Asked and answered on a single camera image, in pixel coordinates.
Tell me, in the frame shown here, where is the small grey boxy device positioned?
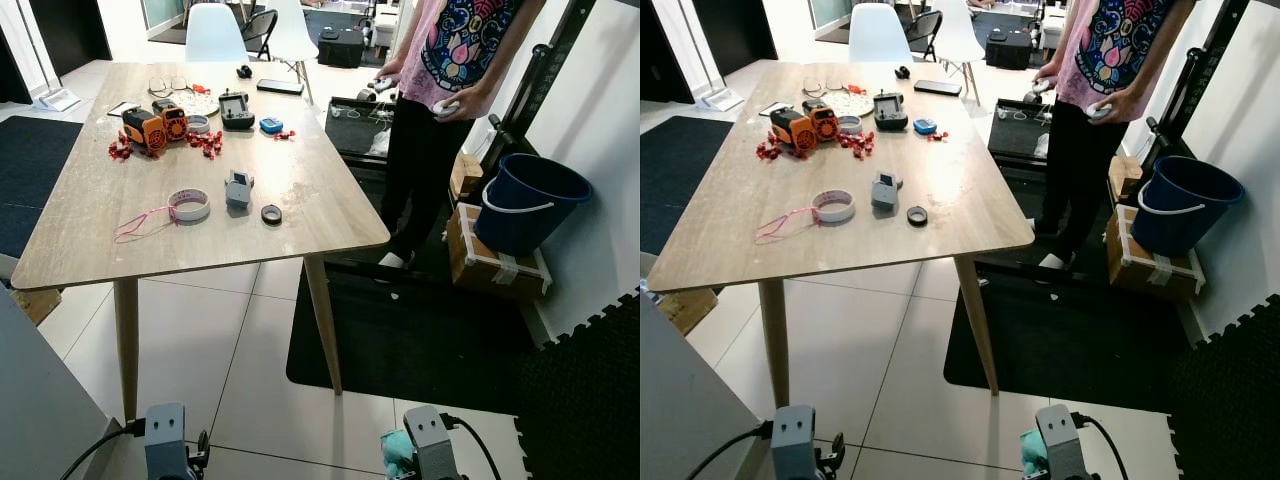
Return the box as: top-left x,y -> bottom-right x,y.
869,170 -> 904,211
223,169 -> 256,210

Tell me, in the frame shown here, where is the black smooth floor mat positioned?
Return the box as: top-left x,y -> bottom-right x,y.
285,170 -> 546,417
943,170 -> 1196,413

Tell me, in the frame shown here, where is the cardboard box with white tape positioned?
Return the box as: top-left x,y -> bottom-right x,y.
1104,204 -> 1207,304
446,202 -> 554,299

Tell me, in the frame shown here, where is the light wooden table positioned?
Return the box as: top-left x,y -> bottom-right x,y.
10,61 -> 392,422
646,61 -> 1037,410

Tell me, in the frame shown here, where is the white shell chair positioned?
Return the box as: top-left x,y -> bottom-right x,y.
929,0 -> 987,107
264,0 -> 320,107
184,2 -> 250,64
847,2 -> 915,64

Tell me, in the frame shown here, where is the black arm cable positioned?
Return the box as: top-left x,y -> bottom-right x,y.
689,421 -> 776,480
443,414 -> 502,480
1078,414 -> 1132,480
60,420 -> 148,480

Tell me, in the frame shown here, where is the black open crate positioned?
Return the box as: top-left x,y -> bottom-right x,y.
326,96 -> 402,162
987,96 -> 1062,162

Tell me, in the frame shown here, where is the black equipment case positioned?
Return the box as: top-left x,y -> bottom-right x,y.
317,27 -> 367,70
984,27 -> 1034,72

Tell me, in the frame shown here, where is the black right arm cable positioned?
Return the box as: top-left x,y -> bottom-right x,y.
1078,414 -> 1132,480
443,414 -> 502,480

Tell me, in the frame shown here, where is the dark floor carpet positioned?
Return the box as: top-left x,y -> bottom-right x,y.
0,114 -> 84,260
640,115 -> 737,257

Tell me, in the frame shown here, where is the white round plate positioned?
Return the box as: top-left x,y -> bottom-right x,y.
829,91 -> 875,118
174,91 -> 222,118

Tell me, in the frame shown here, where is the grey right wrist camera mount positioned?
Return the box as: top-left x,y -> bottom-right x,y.
1034,403 -> 1092,480
402,405 -> 464,480

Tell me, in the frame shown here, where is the black puzzle foam mat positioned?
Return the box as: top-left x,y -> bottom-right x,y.
478,289 -> 641,480
1165,293 -> 1280,480

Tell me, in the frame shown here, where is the black handheld controller device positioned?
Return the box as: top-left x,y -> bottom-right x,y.
217,89 -> 257,132
871,91 -> 910,133

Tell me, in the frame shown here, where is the brown cardboard box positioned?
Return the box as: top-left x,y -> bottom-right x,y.
9,284 -> 64,327
659,287 -> 720,337

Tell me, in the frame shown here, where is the blue plastic bucket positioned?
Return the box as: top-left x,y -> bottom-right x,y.
1129,154 -> 1248,260
474,152 -> 594,259

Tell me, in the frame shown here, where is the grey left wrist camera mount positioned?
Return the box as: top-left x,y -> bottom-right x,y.
769,404 -> 820,480
143,402 -> 190,480

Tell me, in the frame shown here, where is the person in pink shirt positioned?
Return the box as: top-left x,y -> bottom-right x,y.
1029,0 -> 1197,272
354,0 -> 547,270

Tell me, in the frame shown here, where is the white tape roll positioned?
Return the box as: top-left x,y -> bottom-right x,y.
167,187 -> 213,224
811,187 -> 858,225

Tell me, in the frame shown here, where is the small plain cardboard box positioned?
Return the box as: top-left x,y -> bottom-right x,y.
1107,154 -> 1144,202
449,152 -> 487,202

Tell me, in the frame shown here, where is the black metal frame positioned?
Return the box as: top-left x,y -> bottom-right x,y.
489,0 -> 602,153
1139,0 -> 1252,167

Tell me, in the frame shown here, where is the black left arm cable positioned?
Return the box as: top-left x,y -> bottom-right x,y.
60,420 -> 148,480
689,421 -> 776,480

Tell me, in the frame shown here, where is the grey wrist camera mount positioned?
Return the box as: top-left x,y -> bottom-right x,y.
1034,403 -> 1092,480
143,402 -> 190,480
402,405 -> 464,480
769,404 -> 820,480

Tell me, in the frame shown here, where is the orange and black device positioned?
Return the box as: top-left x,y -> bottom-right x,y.
769,99 -> 840,154
121,97 -> 189,154

